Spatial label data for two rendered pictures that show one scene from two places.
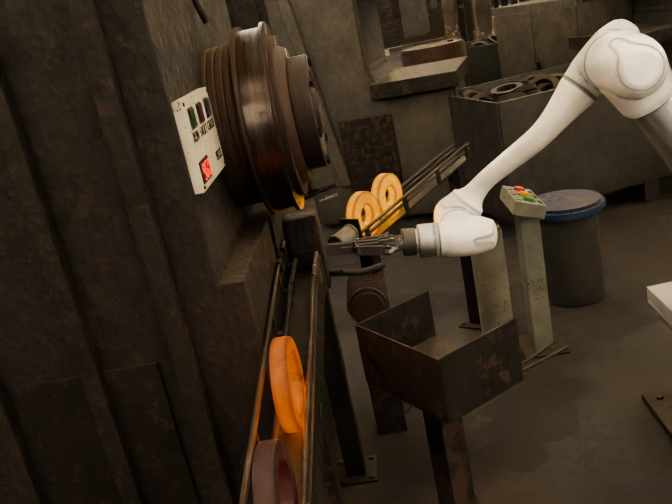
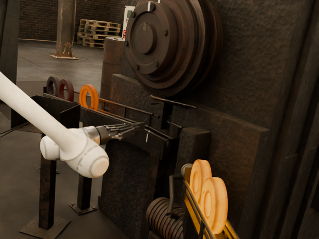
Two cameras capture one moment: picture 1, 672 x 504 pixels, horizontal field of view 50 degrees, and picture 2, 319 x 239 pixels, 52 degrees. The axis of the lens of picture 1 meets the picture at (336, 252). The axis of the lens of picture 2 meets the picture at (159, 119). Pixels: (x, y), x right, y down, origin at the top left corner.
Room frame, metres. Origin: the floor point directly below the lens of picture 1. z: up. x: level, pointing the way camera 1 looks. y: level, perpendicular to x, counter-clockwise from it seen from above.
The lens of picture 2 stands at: (2.81, -0.93, 1.19)
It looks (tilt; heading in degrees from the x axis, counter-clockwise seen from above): 17 degrees down; 132
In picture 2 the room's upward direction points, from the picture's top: 8 degrees clockwise
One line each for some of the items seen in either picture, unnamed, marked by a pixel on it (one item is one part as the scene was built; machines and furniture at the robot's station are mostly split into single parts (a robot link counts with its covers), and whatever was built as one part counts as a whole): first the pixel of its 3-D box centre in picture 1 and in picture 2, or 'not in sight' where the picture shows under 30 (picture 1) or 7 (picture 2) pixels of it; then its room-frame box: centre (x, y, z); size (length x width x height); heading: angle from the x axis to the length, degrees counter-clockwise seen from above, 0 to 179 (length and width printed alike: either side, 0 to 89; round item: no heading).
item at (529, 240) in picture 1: (532, 270); not in sight; (2.48, -0.70, 0.31); 0.24 x 0.16 x 0.62; 176
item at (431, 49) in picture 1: (439, 92); not in sight; (6.77, -1.23, 0.45); 0.59 x 0.59 x 0.89
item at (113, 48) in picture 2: not in sight; (123, 72); (-0.60, 1.95, 0.45); 0.59 x 0.59 x 0.89
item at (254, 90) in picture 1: (272, 119); (166, 40); (1.86, 0.09, 1.11); 0.47 x 0.06 x 0.47; 176
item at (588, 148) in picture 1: (551, 139); not in sight; (4.20, -1.38, 0.39); 1.03 x 0.83 x 0.77; 101
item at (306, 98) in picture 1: (309, 112); (148, 39); (1.85, -0.01, 1.11); 0.28 x 0.06 x 0.28; 176
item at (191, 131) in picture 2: (306, 251); (192, 156); (2.09, 0.09, 0.68); 0.11 x 0.08 x 0.24; 86
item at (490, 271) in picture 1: (493, 294); not in sight; (2.45, -0.53, 0.26); 0.12 x 0.12 x 0.52
